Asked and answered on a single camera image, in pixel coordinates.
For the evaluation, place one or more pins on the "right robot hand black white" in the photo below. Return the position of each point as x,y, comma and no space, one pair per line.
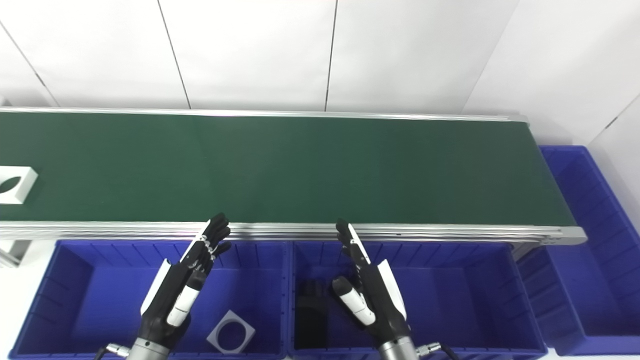
382,300

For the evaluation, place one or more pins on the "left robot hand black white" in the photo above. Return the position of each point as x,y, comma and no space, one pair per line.
170,295

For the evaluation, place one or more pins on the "white square part round hole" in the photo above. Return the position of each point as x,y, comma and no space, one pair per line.
25,187

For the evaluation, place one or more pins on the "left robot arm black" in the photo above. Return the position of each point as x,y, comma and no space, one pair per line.
149,350

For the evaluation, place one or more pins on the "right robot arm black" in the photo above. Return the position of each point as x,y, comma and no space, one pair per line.
397,351

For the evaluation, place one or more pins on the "blue plastic bin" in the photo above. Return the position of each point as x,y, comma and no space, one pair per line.
595,280
450,300
100,300

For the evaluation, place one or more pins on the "black ribbed part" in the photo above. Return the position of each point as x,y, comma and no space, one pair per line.
310,320

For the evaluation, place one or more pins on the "grey square part round hole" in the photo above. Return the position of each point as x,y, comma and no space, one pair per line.
239,345

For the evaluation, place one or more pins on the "green conveyor belt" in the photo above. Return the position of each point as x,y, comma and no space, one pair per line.
450,232
300,170

